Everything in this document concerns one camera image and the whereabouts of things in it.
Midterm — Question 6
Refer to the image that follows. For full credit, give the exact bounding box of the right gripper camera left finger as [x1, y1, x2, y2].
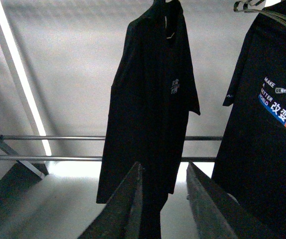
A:
[79, 162, 143, 239]

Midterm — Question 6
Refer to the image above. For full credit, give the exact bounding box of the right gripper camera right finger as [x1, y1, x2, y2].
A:
[186, 162, 277, 239]

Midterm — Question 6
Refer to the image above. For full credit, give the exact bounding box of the black t-shirt small logo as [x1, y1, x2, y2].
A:
[96, 0, 200, 239]

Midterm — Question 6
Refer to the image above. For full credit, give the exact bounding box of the grey hanger of slogan shirt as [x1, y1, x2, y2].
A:
[233, 0, 286, 27]

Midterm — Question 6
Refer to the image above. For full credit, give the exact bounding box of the black t-shirt slogan print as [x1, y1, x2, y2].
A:
[212, 14, 286, 239]

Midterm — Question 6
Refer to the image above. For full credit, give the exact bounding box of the diagonal rack brace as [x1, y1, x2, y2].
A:
[0, 135, 48, 179]

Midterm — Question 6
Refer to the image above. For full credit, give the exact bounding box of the upper rack crossbar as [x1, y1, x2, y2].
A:
[0, 135, 222, 141]

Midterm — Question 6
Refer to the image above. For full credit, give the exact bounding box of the rack crossbar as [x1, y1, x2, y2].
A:
[0, 155, 216, 162]
[0, 135, 222, 141]

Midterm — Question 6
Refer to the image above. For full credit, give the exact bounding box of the lower rack crossbar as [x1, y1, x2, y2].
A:
[0, 155, 216, 162]

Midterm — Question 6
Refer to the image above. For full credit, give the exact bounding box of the white ceiling light strip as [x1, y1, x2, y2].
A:
[0, 0, 53, 157]

